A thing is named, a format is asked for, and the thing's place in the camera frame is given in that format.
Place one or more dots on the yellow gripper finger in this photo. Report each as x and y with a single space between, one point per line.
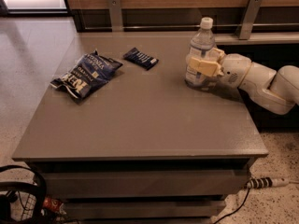
218 54
207 68

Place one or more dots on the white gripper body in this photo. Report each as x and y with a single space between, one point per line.
234 69

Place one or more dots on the clear plastic water bottle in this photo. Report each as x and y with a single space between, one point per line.
201 47

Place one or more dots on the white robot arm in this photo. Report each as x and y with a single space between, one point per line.
276 91

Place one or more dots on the small dark blue snack packet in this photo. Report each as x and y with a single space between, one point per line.
137 57

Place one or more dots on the grey drawer cabinet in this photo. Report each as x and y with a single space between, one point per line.
142 120

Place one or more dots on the upper grey drawer front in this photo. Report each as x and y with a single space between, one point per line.
145 184

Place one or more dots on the grey drawer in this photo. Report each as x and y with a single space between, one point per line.
145 184
144 209

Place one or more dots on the white power strip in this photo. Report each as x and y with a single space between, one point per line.
267 182

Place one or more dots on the blue chip bag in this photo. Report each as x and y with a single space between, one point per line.
91 72

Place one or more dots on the lower grey drawer front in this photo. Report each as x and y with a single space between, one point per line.
144 209

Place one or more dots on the red snack packet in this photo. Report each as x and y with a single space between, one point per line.
54 205

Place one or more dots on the right metal wall bracket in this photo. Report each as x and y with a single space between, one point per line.
245 27

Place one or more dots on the metal wall bracket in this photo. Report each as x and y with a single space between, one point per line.
245 27
115 14

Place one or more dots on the left metal wall bracket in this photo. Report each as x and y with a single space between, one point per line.
115 14

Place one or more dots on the horizontal metal rail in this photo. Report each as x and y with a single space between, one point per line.
190 27

